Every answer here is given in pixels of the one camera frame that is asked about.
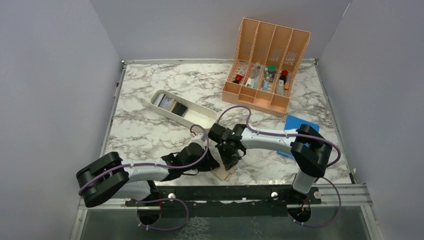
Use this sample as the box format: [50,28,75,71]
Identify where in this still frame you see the white oblong plastic tray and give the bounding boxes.
[150,89,218,130]

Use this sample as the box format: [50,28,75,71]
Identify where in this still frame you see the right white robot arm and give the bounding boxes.
[208,123,333,204]

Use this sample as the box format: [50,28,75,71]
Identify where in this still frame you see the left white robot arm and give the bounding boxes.
[76,141,220,208]

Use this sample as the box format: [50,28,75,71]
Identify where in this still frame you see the stack of cards in tray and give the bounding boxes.
[153,93,188,117]

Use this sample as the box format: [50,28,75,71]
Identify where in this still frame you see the red capped black bottle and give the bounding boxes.
[232,74,244,84]

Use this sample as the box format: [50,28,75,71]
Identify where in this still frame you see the blue flat board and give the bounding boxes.
[277,115,321,160]

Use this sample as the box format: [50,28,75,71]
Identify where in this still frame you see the green capped bottle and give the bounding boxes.
[267,64,277,74]

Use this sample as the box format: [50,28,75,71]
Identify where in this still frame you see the red capped bottle right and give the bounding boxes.
[279,70,289,84]

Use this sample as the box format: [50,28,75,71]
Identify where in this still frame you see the peach plastic desk organizer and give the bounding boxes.
[221,18,311,117]

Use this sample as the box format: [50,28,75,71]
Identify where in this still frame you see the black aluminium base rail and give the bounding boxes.
[78,184,374,220]

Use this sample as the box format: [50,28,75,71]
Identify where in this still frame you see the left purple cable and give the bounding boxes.
[78,124,210,232]

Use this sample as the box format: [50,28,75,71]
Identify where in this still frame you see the purple cable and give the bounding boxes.
[215,105,343,229]
[78,124,210,232]

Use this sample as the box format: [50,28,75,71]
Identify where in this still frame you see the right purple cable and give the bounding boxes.
[215,105,343,229]

